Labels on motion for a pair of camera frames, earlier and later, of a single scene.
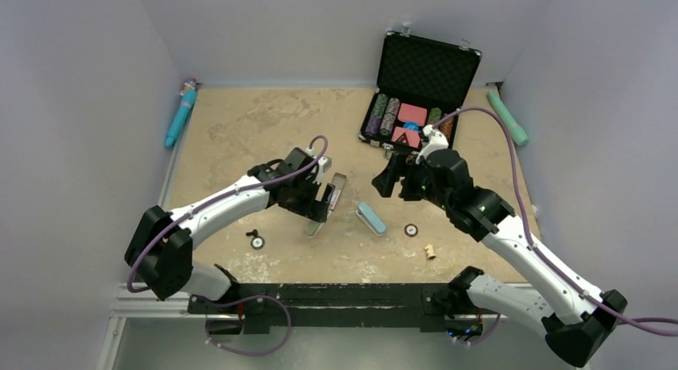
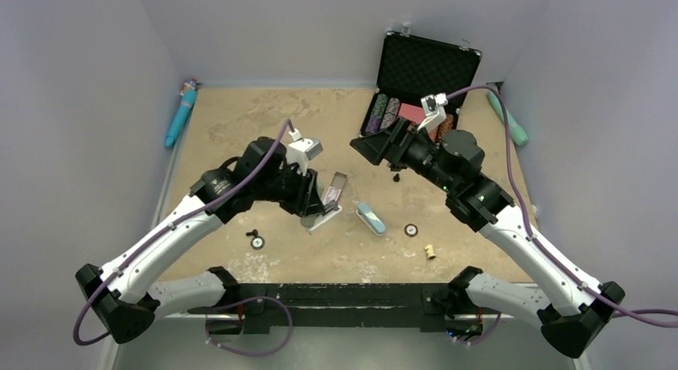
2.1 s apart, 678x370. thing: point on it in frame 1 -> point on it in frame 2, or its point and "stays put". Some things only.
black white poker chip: [257, 243] stays put
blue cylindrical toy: [188, 96] stays put
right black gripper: [400, 165] -> [392, 144]
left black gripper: [313, 208] stays put
